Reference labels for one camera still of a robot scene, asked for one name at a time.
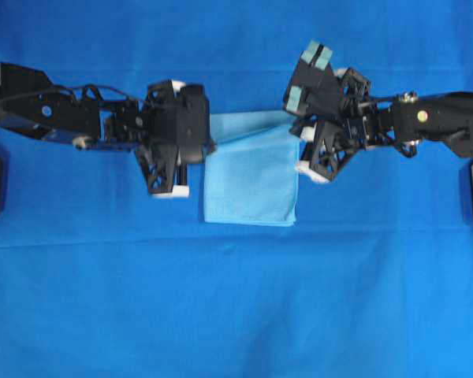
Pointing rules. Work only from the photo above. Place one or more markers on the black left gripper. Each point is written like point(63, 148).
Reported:
point(165, 124)

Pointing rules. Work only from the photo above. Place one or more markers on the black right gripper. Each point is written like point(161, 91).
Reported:
point(330, 143)

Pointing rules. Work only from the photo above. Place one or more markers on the light blue towel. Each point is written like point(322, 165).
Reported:
point(250, 179)

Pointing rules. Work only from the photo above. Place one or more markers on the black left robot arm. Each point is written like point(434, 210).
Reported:
point(31, 105)

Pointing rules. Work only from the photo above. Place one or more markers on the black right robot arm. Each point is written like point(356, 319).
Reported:
point(403, 121)

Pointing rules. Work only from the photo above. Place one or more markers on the dark blue table cloth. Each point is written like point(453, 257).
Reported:
point(98, 279)

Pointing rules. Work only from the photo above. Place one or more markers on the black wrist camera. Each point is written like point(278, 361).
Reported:
point(193, 125)

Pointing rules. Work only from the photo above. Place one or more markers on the right wrist camera teal pads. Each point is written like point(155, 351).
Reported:
point(313, 88)

